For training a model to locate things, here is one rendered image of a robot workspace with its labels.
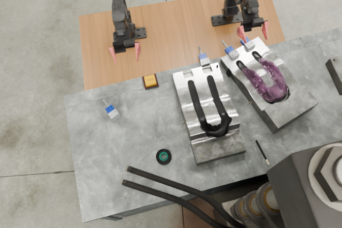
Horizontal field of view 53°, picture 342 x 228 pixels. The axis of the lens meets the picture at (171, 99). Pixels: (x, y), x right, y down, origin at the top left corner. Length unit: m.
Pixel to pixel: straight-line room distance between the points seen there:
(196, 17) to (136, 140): 0.84
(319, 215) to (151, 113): 1.39
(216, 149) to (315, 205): 1.20
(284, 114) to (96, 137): 0.99
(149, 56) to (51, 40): 1.37
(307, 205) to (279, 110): 1.24
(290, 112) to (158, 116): 0.69
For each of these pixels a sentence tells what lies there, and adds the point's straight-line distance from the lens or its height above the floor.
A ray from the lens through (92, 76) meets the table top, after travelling 2.06.
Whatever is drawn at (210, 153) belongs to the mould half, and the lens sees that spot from 1.79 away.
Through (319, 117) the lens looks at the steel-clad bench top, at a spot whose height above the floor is 0.80.
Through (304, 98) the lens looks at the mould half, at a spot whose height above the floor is 0.91.
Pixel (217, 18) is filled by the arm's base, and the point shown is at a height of 0.81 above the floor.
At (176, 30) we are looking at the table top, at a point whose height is 0.80.
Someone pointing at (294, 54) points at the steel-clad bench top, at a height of 0.80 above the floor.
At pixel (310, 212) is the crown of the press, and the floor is 2.00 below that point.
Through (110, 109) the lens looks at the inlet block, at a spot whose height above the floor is 0.84.
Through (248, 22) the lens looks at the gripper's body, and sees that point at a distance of 1.67.
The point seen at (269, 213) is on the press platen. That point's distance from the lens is 1.09.
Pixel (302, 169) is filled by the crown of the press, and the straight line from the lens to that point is 0.64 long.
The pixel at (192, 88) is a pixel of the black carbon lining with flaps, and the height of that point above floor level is 0.88.
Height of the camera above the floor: 2.61
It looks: 69 degrees down
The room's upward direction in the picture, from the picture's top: 7 degrees counter-clockwise
